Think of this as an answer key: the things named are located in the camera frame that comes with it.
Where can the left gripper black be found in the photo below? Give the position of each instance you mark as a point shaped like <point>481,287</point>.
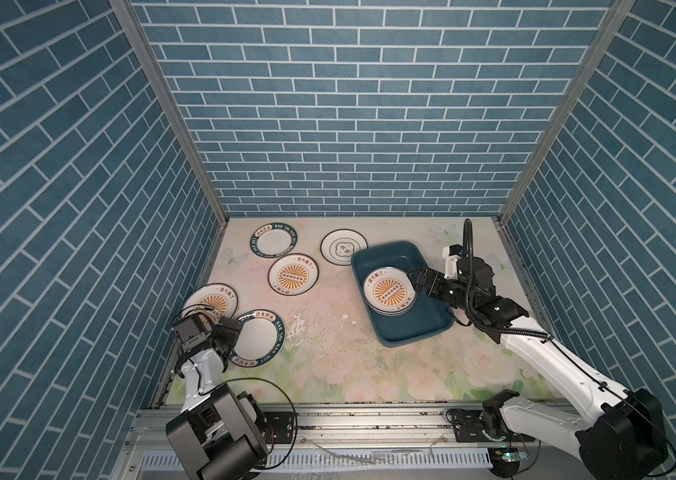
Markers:
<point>227,334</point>

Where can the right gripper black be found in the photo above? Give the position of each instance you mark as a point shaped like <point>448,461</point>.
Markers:
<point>435,278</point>

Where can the orange sunburst plate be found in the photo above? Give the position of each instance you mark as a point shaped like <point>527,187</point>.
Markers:
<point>293,274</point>
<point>388,291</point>
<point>212,302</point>

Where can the green rim plate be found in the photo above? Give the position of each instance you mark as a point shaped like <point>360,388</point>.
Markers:
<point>273,240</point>
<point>262,336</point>

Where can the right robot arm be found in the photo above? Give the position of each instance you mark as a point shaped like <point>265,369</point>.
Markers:
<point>616,432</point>

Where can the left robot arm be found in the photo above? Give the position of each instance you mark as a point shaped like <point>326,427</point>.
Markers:
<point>218,433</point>

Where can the teal plastic bin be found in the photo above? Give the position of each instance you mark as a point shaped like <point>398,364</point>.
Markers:
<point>426,318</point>

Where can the white clover plate back centre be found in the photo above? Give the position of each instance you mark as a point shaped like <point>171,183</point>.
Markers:
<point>339,246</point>

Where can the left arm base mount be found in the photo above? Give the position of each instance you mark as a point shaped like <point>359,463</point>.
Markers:
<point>279,427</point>

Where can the aluminium rail frame front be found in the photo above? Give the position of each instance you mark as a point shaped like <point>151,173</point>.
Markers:
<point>343,437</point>

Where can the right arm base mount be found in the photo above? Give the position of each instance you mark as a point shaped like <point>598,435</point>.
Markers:
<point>468,427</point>

